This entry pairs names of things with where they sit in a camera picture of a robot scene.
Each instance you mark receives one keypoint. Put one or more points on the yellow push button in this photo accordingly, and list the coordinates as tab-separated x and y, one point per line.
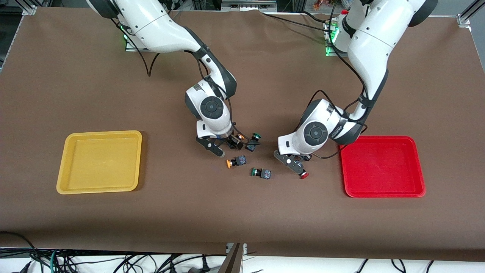
239	161
240	136

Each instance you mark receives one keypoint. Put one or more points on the red push button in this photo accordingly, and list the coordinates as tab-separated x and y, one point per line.
304	175

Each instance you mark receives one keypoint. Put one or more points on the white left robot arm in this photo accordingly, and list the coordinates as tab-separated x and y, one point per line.
371	45

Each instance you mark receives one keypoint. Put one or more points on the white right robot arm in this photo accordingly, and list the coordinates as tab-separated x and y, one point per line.
151	22

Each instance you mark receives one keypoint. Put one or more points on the green push button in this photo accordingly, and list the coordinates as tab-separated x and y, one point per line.
257	135
265	174

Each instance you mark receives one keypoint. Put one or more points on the brown table cover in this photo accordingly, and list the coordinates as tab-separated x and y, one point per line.
227	212

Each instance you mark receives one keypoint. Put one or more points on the red plastic tray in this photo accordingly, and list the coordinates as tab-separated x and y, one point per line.
382	167

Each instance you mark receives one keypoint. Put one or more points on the yellow plastic tray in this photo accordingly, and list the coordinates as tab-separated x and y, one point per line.
100	163

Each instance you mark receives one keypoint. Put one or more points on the metal table leg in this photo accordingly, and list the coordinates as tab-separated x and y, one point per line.
235	261

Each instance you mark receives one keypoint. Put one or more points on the grey background device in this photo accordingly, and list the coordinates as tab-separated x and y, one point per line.
246	5

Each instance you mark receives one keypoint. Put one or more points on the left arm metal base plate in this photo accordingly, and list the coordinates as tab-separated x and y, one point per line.
330	54

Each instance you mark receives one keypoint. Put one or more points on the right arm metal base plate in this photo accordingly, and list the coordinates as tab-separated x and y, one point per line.
130	47

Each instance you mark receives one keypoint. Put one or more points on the aluminium frame profile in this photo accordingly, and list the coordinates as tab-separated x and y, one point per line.
29	10
464	19

